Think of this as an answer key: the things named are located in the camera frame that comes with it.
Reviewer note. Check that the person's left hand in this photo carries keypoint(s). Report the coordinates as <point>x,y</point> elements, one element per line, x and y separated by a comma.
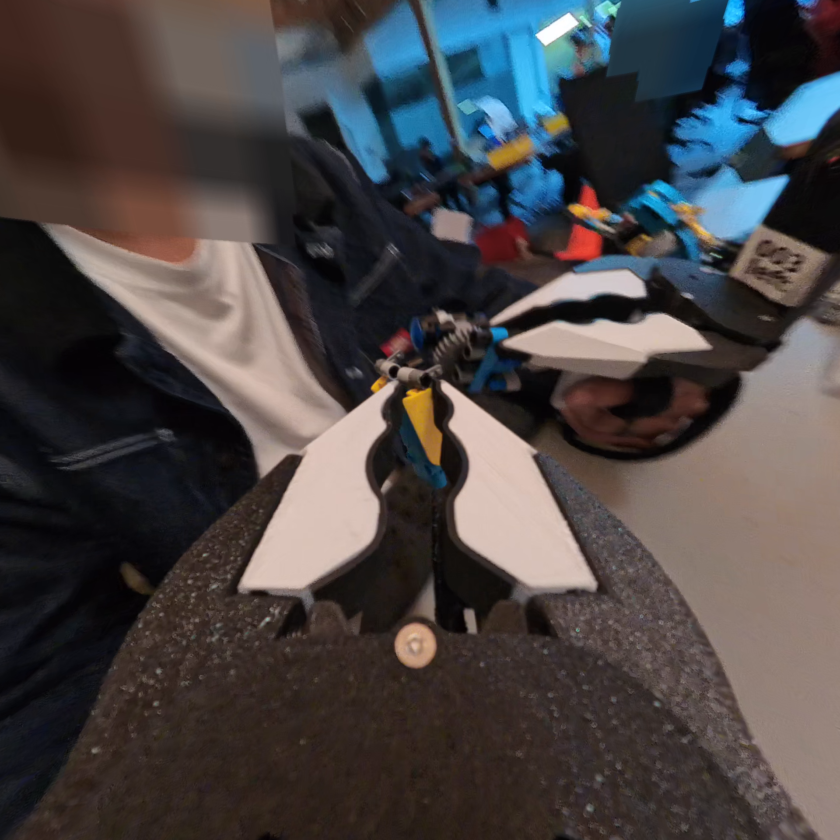
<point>597,410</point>

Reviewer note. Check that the orange traffic cone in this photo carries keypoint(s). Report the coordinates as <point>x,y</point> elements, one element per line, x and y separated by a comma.
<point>581,229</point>

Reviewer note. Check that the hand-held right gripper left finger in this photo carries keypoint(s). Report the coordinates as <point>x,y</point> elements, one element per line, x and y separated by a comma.
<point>315,525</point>

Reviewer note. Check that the yellow blue brick assembly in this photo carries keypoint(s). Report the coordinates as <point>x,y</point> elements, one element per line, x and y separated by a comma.
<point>420,413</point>

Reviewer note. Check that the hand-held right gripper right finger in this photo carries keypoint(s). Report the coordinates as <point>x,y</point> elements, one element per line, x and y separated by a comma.
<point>518,518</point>

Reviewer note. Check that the black blue domed brick assembly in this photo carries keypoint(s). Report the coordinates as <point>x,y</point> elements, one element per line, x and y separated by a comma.
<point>459,341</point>

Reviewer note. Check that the red plastic object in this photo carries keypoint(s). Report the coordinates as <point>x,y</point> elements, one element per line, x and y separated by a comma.
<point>502,239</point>

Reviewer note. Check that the white garment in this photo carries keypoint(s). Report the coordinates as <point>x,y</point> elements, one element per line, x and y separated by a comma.
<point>216,328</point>

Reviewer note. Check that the tracked toy brick vehicle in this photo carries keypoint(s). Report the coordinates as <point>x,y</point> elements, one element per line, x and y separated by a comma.
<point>656,210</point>

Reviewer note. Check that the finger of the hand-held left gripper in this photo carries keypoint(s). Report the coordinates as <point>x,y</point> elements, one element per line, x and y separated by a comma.
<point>604,344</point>
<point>577,289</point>

